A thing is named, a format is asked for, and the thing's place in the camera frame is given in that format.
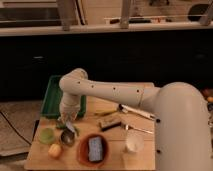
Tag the light green cup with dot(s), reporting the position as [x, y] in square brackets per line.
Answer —
[46, 136]

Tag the wooden block eraser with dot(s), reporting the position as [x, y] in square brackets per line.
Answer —
[109, 122]

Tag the green plastic tray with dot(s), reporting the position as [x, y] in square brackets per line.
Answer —
[52, 99]

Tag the clear plastic cup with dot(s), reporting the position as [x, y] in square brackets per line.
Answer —
[134, 142]

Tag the small grey towel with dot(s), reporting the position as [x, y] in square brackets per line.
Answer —
[70, 126]

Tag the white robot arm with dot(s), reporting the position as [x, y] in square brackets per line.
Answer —
[182, 132]

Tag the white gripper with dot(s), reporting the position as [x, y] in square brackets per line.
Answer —
[69, 107]

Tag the yellow lemon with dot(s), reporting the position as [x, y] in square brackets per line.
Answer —
[55, 151]

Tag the yellow banana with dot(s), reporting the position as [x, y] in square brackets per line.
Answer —
[105, 113]

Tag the orange bowl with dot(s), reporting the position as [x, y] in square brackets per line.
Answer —
[83, 151]

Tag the blue sponge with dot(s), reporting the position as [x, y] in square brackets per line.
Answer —
[95, 149]

